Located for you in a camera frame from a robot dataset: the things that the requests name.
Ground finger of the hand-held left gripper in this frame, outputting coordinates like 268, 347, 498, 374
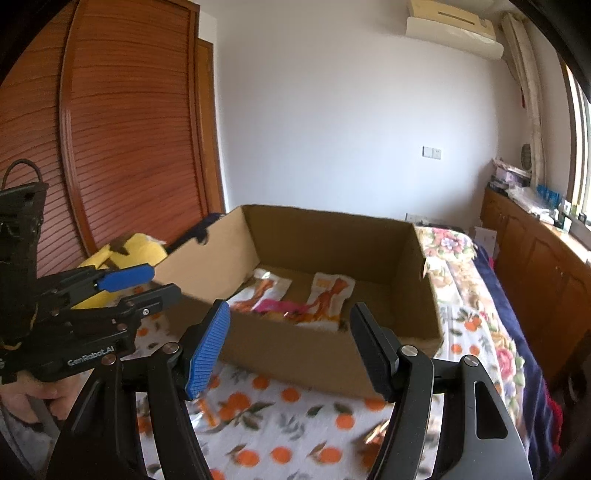
111, 284, 183, 324
60, 264, 155, 303

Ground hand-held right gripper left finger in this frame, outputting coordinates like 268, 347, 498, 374
46, 300, 230, 480

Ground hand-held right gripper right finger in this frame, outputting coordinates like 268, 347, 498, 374
350, 302, 533, 480

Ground white chicken foot packet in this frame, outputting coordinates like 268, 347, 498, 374
295, 272, 356, 330

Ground cardboard box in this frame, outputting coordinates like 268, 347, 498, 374
154, 204, 445, 400

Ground silver foil snack packet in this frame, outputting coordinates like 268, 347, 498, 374
360, 420, 394, 457

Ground large chicken foot packet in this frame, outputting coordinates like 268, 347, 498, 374
227, 269, 293, 315

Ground pink snack packet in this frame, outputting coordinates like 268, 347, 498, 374
252, 299, 310, 317

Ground person's left hand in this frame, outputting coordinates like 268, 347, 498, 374
0, 375, 71, 423

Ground yellow plush toy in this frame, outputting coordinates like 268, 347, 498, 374
74, 233, 168, 310

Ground orange print tablecloth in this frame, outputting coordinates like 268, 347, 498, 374
134, 272, 499, 480

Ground floral blanket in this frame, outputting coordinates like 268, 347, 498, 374
416, 225, 527, 416

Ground wooden slatted wardrobe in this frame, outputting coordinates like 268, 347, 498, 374
0, 0, 227, 280

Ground dark blue blanket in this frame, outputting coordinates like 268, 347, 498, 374
475, 244, 563, 468

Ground white paper box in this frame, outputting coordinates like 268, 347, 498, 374
475, 226, 500, 259

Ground wooden cabinet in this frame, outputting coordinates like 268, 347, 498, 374
480, 185, 591, 384

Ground clear plastic bags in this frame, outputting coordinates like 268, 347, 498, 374
508, 185, 556, 216

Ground pink boxes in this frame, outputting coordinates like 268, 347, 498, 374
490, 159, 532, 188

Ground window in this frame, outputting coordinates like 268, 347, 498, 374
558, 55, 591, 224

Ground pale curtain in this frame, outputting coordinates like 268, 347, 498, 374
501, 13, 549, 185

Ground black strap loop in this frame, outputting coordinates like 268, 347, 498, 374
2, 159, 43, 190

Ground wall air conditioner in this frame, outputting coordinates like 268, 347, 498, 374
405, 0, 505, 60

